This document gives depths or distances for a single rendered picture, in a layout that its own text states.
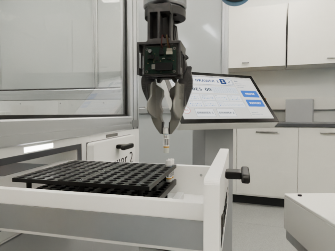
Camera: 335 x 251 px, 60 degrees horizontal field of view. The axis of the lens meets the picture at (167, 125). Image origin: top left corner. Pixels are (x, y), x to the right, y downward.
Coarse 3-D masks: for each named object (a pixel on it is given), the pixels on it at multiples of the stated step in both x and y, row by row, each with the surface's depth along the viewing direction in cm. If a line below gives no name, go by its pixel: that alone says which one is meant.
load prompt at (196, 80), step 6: (198, 78) 136; (204, 78) 138; (210, 78) 140; (216, 78) 141; (222, 78) 143; (228, 78) 144; (204, 84) 135; (210, 84) 137; (216, 84) 138; (222, 84) 140; (228, 84) 141
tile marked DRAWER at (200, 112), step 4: (196, 108) 123; (196, 112) 121; (200, 112) 122; (204, 112) 123; (208, 112) 124; (212, 112) 124; (200, 116) 120; (204, 116) 121; (208, 116) 122; (212, 116) 123; (216, 116) 124
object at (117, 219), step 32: (64, 160) 65; (0, 192) 41; (32, 192) 40; (64, 192) 39; (192, 192) 59; (0, 224) 41; (32, 224) 39; (64, 224) 38; (96, 224) 37; (128, 224) 36; (160, 224) 35; (192, 224) 34
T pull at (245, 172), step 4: (244, 168) 46; (248, 168) 47; (228, 172) 44; (232, 172) 44; (236, 172) 44; (240, 172) 44; (244, 172) 43; (248, 172) 43; (228, 176) 44; (232, 176) 44; (236, 176) 44; (240, 176) 44; (244, 176) 42; (248, 176) 41; (244, 180) 41; (248, 180) 41
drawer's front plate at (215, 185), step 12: (216, 156) 48; (228, 156) 58; (216, 168) 38; (228, 168) 59; (204, 180) 32; (216, 180) 32; (228, 180) 60; (204, 192) 32; (216, 192) 32; (204, 204) 32; (216, 204) 32; (204, 216) 32; (216, 216) 32; (204, 228) 32; (216, 228) 32; (204, 240) 32; (216, 240) 32
